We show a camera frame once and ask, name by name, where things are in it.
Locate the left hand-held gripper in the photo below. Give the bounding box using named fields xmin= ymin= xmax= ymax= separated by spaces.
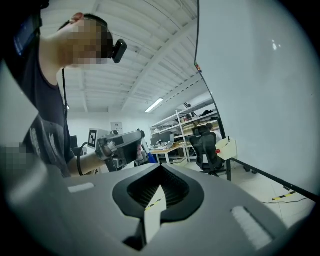
xmin=87 ymin=128 xmax=146 ymax=173

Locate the black head-worn camera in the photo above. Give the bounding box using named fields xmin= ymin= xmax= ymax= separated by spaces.
xmin=111 ymin=38 xmax=128 ymax=64

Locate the white shelving unit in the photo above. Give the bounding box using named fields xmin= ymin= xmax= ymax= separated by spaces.
xmin=149 ymin=98 xmax=221 ymax=163

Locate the person's left forearm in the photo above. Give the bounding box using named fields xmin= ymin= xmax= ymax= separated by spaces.
xmin=66 ymin=149 xmax=111 ymax=177

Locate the yellow black hazard tape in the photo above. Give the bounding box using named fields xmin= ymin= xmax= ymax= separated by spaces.
xmin=271 ymin=191 xmax=296 ymax=201

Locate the black head camera cable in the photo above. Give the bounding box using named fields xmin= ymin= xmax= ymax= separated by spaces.
xmin=61 ymin=67 xmax=69 ymax=121

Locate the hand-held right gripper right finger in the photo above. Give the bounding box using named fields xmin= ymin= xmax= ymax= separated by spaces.
xmin=147 ymin=163 xmax=289 ymax=256

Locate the person's dark printed t-shirt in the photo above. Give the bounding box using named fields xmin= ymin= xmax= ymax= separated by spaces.
xmin=0 ymin=9 xmax=76 ymax=179

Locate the black mesh office chair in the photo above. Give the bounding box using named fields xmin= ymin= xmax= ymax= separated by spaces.
xmin=188 ymin=124 xmax=227 ymax=177

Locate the black computer monitor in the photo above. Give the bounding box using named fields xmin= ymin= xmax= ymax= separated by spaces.
xmin=150 ymin=131 xmax=168 ymax=145

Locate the white paper wall sign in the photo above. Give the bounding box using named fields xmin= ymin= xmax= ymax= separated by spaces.
xmin=110 ymin=121 xmax=124 ymax=135

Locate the wooden desk with white legs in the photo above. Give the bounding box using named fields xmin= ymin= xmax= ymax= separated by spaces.
xmin=149 ymin=143 xmax=193 ymax=166

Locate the white blue whiteboard marker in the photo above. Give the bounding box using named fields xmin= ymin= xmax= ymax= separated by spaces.
xmin=141 ymin=139 xmax=159 ymax=164

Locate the large whiteboard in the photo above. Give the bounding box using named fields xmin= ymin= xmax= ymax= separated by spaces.
xmin=194 ymin=0 xmax=320 ymax=202

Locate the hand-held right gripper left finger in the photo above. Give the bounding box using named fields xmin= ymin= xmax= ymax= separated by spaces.
xmin=7 ymin=163 xmax=162 ymax=256

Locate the cream box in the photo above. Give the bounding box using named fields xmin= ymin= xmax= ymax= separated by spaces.
xmin=215 ymin=137 xmax=238 ymax=161

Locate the ceiling tube light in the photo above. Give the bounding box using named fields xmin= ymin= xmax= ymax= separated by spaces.
xmin=144 ymin=97 xmax=165 ymax=113

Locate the thin black floor cable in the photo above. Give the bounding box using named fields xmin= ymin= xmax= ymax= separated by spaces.
xmin=261 ymin=197 xmax=308 ymax=205

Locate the black wristband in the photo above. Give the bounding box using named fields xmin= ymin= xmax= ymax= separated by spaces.
xmin=76 ymin=149 xmax=85 ymax=176

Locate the person's head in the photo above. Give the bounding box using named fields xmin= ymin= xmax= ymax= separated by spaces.
xmin=39 ymin=12 xmax=115 ymax=70

